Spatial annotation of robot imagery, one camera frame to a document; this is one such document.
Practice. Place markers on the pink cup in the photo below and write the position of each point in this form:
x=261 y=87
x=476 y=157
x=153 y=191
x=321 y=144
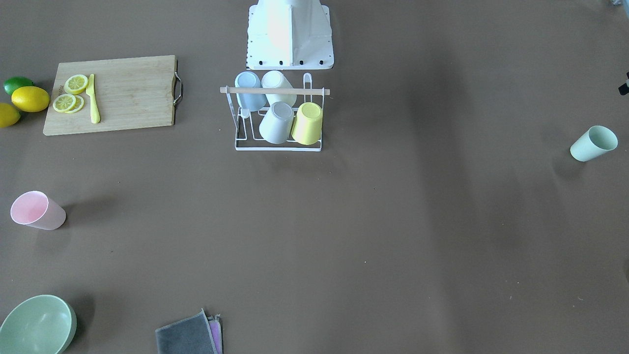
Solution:
x=35 y=209

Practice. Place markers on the mint green cup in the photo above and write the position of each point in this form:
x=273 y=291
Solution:
x=596 y=141

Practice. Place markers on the yellow cup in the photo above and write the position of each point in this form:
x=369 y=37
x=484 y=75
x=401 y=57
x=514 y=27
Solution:
x=308 y=123

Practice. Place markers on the grey cup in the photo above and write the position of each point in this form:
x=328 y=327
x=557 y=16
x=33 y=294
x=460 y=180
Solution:
x=276 y=125

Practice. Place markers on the blue cup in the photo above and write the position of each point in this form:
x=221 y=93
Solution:
x=250 y=101

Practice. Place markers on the white cup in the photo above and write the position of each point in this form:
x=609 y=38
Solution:
x=274 y=79

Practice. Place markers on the purple cloth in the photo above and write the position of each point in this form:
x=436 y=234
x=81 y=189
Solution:
x=215 y=326

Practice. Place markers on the wooden cutting board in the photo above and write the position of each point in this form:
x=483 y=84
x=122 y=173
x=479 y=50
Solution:
x=130 y=93

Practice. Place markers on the grey cloth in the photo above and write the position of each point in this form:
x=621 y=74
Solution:
x=189 y=336

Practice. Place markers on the yellow plastic knife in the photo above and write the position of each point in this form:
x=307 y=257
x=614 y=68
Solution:
x=91 y=92

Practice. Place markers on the lemon slice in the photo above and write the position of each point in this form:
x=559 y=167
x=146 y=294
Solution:
x=76 y=84
x=64 y=103
x=80 y=102

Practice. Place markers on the yellow lemon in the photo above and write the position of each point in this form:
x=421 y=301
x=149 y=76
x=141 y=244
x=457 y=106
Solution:
x=9 y=115
x=30 y=99

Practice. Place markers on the green bowl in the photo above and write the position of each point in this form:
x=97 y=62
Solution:
x=42 y=324

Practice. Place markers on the green lime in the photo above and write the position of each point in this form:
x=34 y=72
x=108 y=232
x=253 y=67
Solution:
x=16 y=82

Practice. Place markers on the white wire cup rack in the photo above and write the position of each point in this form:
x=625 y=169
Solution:
x=246 y=124

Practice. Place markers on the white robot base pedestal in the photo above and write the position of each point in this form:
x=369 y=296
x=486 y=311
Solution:
x=289 y=35

